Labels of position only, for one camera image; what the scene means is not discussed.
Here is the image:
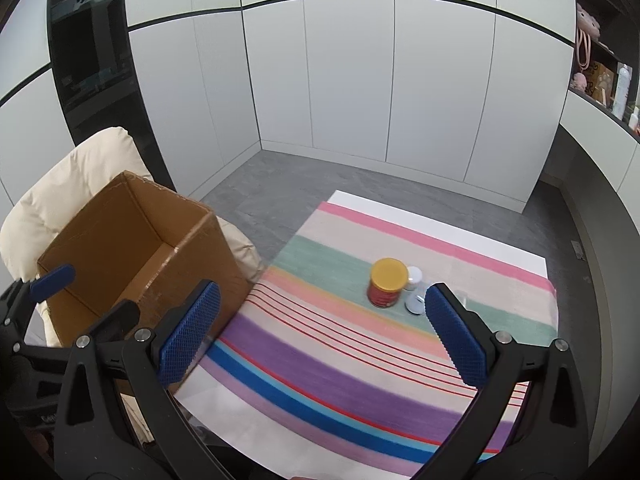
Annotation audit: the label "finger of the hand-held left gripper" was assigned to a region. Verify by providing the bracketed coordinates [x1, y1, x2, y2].
[0, 264, 77, 346]
[10, 301, 141, 361]

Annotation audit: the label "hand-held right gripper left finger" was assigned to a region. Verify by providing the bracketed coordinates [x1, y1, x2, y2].
[52, 280, 222, 480]

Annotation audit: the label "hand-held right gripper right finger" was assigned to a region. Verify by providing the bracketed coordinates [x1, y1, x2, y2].
[412, 282, 591, 480]

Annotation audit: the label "brown cardboard box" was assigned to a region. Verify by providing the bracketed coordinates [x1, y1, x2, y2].
[36, 171, 253, 396]

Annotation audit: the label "red can with yellow lid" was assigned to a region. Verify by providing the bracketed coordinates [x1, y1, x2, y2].
[367, 258, 409, 308]

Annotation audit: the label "cream padded armchair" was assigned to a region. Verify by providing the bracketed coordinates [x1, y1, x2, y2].
[0, 126, 263, 451]

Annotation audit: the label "striped colourful table cloth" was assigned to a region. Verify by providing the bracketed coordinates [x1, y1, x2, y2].
[175, 190, 548, 480]

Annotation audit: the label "striped multicolour cloth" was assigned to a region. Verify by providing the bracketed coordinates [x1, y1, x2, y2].
[197, 201, 558, 476]

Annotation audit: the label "curved white counter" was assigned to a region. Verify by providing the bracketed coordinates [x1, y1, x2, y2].
[542, 87, 640, 461]

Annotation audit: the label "brown printed box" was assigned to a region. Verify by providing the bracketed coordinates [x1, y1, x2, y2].
[585, 61, 617, 103]

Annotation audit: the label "white spray bottle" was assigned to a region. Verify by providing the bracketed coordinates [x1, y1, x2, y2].
[612, 64, 633, 116]

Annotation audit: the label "pink plush bag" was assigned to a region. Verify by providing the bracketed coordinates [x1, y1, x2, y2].
[575, 2, 603, 73]

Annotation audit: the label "black glossy wall panel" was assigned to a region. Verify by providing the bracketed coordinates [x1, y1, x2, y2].
[46, 0, 176, 193]

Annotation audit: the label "white wall cabinets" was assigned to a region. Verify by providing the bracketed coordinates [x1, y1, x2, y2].
[125, 0, 576, 213]

